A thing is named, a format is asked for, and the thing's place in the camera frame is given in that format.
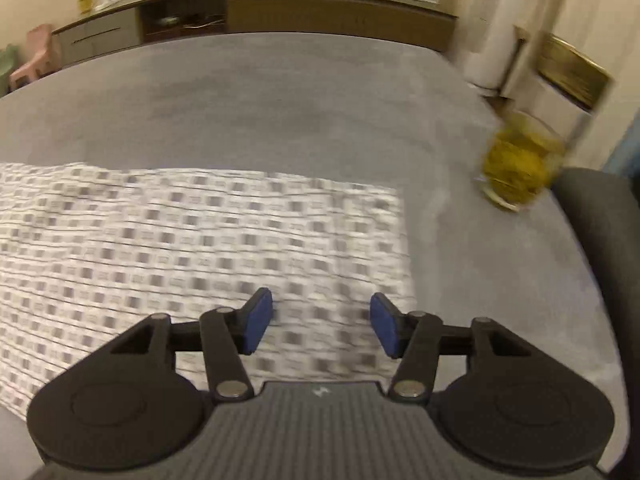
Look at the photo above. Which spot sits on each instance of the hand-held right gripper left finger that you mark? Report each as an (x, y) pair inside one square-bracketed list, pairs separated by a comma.
[(257, 320)]

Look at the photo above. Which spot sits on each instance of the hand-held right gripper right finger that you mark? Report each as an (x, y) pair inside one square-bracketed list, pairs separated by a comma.
[(385, 325)]

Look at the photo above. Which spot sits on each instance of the white black patterned garment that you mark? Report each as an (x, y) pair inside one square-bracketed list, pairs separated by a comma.
[(150, 240)]

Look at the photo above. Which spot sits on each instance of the glass jar with yellow contents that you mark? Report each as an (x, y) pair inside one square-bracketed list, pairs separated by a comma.
[(515, 170)]

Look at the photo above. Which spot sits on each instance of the dark grey chair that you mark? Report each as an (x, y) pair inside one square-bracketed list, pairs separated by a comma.
[(600, 240)]

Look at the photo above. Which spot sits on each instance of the long low sideboard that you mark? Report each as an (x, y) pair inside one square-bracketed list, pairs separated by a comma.
[(300, 15)]

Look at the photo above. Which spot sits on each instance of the gold framed picture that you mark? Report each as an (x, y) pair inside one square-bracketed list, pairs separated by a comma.
[(570, 67)]

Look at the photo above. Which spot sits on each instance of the pale curtain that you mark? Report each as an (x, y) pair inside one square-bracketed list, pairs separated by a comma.
[(492, 25)]

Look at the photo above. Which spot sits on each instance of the pink child chair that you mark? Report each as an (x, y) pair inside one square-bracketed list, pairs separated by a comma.
[(40, 55)]

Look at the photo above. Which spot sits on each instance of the green child chair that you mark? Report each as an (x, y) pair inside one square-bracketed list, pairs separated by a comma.
[(7, 67)]

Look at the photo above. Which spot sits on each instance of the small yellow object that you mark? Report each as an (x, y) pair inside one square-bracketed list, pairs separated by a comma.
[(86, 5)]

